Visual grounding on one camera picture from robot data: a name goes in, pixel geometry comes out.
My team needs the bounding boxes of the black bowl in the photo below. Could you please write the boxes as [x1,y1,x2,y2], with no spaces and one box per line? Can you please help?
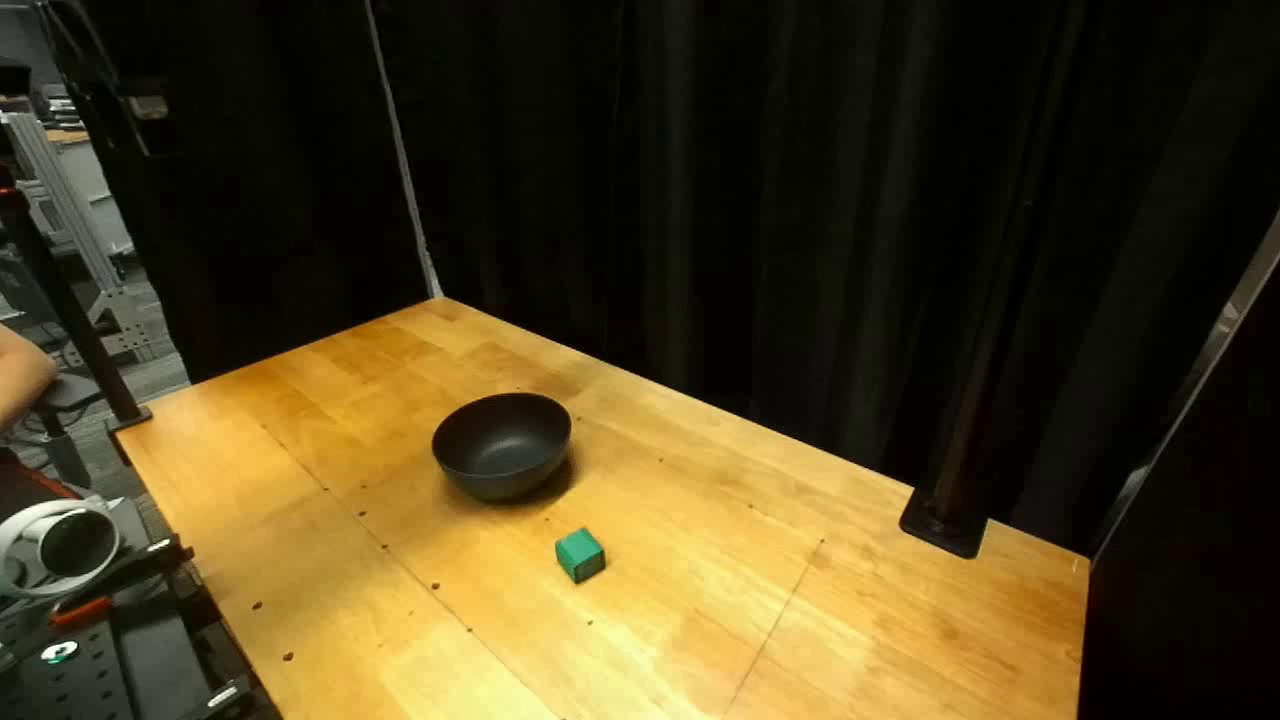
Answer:
[432,390,572,504]

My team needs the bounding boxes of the green cube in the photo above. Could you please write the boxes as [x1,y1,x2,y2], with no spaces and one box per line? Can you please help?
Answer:
[556,526,604,583]

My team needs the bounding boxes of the black curtain backdrop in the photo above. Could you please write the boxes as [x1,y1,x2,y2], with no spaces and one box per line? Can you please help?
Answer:
[77,0,1280,553]

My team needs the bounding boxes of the black vertical pole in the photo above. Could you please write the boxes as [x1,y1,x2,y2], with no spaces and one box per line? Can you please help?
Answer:
[899,161,1044,558]

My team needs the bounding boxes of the right black panel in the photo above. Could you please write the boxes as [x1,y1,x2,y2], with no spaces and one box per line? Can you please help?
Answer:
[1075,218,1280,720]

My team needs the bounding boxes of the black tripod leg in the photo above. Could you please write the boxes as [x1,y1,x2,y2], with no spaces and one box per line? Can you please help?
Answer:
[0,171,150,425]

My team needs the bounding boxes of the white frame pole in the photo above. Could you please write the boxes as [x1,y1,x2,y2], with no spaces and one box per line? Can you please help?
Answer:
[361,0,446,295]

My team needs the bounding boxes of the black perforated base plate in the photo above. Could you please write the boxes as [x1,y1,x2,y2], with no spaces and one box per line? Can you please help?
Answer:
[0,587,260,720]

